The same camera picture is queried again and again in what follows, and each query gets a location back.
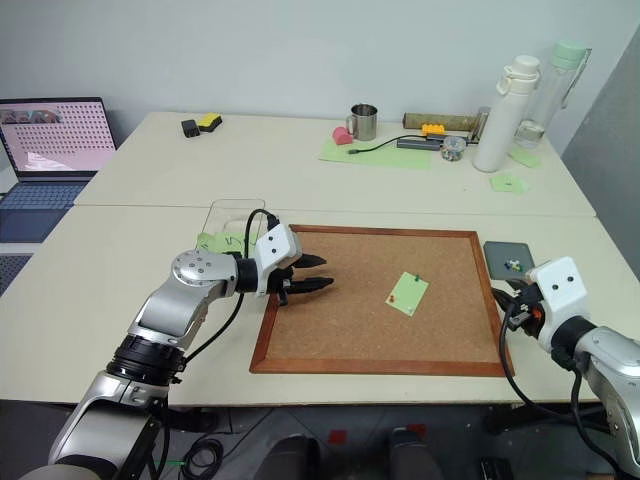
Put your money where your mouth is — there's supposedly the green sticky note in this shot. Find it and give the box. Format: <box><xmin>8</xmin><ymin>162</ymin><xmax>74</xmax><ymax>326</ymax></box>
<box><xmin>489</xmin><ymin>171</ymin><xmax>531</xmax><ymax>194</ymax></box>
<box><xmin>384</xmin><ymin>271</ymin><xmax>431</xmax><ymax>318</ymax></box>

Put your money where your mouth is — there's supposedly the large green paper sheet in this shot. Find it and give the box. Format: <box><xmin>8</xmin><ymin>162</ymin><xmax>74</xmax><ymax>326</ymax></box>
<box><xmin>318</xmin><ymin>136</ymin><xmax>434</xmax><ymax>171</ymax></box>

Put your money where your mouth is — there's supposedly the open laptop computer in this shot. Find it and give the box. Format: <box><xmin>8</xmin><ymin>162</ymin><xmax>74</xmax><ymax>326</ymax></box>
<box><xmin>0</xmin><ymin>96</ymin><xmax>119</xmax><ymax>245</ymax></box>

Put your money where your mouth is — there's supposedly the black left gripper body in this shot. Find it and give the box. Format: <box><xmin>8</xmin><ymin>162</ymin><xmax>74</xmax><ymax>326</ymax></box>
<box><xmin>265</xmin><ymin>234</ymin><xmax>304</xmax><ymax>307</ymax></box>

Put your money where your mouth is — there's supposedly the slim metal cylinder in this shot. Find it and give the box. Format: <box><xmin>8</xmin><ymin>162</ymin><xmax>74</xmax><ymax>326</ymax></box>
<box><xmin>473</xmin><ymin>105</ymin><xmax>492</xmax><ymax>145</ymax></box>

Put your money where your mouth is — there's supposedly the grey square tray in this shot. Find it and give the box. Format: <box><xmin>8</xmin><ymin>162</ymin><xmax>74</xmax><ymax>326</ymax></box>
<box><xmin>482</xmin><ymin>241</ymin><xmax>539</xmax><ymax>283</ymax></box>

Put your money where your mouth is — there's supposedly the small round tin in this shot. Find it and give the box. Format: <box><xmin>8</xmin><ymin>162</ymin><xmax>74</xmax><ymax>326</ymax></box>
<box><xmin>440</xmin><ymin>135</ymin><xmax>467</xmax><ymax>163</ymax></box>

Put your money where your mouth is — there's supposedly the stainless steel mug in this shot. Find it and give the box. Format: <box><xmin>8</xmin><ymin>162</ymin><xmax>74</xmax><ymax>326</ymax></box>
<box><xmin>344</xmin><ymin>103</ymin><xmax>379</xmax><ymax>141</ymax></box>

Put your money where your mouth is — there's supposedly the white water bottle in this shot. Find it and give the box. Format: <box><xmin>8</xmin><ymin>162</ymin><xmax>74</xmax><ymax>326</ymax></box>
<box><xmin>471</xmin><ymin>54</ymin><xmax>543</xmax><ymax>174</ymax></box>

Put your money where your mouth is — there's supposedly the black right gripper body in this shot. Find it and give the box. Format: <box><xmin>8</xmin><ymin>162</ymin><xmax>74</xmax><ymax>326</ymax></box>
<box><xmin>506</xmin><ymin>282</ymin><xmax>545</xmax><ymax>339</ymax></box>

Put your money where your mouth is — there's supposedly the black cable with green plug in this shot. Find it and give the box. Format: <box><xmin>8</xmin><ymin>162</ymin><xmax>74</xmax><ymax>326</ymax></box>
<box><xmin>347</xmin><ymin>135</ymin><xmax>427</xmax><ymax>156</ymax></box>

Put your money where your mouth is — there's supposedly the clear bottle with green lid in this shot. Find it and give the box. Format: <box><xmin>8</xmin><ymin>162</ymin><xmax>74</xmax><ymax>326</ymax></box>
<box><xmin>513</xmin><ymin>40</ymin><xmax>593</xmax><ymax>150</ymax></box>

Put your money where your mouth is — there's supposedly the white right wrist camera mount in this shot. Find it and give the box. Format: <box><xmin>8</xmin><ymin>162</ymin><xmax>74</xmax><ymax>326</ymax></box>
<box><xmin>526</xmin><ymin>256</ymin><xmax>590</xmax><ymax>347</ymax></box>

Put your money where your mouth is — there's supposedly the dark rounded shape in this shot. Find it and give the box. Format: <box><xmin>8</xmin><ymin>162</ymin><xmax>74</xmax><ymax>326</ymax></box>
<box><xmin>258</xmin><ymin>433</ymin><xmax>322</xmax><ymax>480</ymax></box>

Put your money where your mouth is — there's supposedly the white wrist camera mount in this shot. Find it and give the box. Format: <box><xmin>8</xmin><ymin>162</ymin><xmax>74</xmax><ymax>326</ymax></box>
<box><xmin>526</xmin><ymin>256</ymin><xmax>590</xmax><ymax>347</ymax></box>
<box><xmin>253</xmin><ymin>224</ymin><xmax>303</xmax><ymax>299</ymax></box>

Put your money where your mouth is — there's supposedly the clear plastic container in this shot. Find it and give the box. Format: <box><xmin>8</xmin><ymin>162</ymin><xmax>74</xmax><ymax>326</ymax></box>
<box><xmin>201</xmin><ymin>198</ymin><xmax>267</xmax><ymax>254</ymax></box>

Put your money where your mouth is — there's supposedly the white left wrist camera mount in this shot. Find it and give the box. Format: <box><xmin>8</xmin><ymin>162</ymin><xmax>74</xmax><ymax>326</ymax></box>
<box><xmin>253</xmin><ymin>224</ymin><xmax>303</xmax><ymax>299</ymax></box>

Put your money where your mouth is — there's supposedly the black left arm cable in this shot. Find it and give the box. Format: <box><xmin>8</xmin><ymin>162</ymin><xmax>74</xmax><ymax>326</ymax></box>
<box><xmin>164</xmin><ymin>208</ymin><xmax>280</xmax><ymax>389</ymax></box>

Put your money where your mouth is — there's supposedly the black coiled floor cable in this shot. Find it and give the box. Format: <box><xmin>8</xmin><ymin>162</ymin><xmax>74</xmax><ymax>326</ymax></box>
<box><xmin>182</xmin><ymin>433</ymin><xmax>227</xmax><ymax>477</ymax></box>

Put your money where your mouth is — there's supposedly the wood-framed cork board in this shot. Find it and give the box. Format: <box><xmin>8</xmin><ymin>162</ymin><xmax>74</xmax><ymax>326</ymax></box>
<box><xmin>249</xmin><ymin>224</ymin><xmax>516</xmax><ymax>379</ymax></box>

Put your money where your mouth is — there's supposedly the light green board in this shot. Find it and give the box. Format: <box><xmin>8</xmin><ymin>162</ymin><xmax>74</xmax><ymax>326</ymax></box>
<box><xmin>506</xmin><ymin>147</ymin><xmax>543</xmax><ymax>170</ymax></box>

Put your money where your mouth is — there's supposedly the black mesh panel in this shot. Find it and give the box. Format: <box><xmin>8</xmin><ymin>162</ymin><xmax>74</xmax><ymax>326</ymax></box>
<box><xmin>0</xmin><ymin>241</ymin><xmax>32</xmax><ymax>297</ymax></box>

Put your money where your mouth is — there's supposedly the grey usb hub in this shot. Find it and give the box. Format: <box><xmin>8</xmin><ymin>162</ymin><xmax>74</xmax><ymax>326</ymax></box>
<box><xmin>396</xmin><ymin>137</ymin><xmax>444</xmax><ymax>152</ymax></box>

